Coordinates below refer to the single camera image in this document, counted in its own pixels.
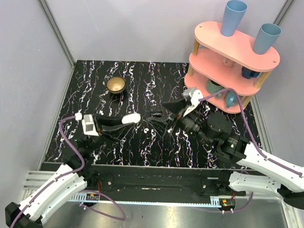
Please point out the left blue plastic cup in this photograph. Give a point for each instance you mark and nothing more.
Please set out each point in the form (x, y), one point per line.
(233, 14)

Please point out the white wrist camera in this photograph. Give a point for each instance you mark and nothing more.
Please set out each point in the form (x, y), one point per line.
(88, 125)
(192, 96)

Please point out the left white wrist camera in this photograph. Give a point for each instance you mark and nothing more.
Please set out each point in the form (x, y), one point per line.
(88, 125)

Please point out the pink three-tier shelf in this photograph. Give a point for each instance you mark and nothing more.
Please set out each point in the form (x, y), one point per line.
(205, 61)

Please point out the right blue plastic cup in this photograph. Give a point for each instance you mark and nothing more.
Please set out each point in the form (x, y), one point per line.
(266, 37)

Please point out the brown ceramic bowl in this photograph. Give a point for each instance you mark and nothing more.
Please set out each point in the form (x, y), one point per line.
(116, 85)

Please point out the blue plastic cup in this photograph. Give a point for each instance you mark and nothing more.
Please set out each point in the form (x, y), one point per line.
(266, 37)
(233, 14)

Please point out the light blue ceramic mug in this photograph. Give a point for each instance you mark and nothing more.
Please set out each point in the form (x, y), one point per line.
(231, 99)

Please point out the white earbud charging case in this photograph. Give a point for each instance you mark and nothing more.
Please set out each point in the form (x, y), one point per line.
(132, 118)

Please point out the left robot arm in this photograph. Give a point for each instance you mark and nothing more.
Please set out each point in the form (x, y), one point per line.
(74, 176)

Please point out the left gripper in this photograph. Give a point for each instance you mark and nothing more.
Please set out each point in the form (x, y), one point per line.
(99, 127)

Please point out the green ceramic mug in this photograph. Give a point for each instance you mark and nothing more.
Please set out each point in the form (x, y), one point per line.
(213, 87)

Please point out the black earbud charging case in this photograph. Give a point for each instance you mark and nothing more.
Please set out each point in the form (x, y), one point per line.
(156, 114)

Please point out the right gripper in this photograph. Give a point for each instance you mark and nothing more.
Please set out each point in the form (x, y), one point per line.
(175, 106)

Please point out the pink mug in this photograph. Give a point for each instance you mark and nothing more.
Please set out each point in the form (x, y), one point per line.
(227, 62)

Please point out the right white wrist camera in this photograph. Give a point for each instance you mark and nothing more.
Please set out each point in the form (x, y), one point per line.
(192, 96)

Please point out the dark blue mug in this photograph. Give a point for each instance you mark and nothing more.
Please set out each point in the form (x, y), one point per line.
(248, 73)

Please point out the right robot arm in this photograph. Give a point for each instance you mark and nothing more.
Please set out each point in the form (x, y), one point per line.
(277, 176)

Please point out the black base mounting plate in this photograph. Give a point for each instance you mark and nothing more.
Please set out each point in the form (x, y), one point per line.
(153, 182)

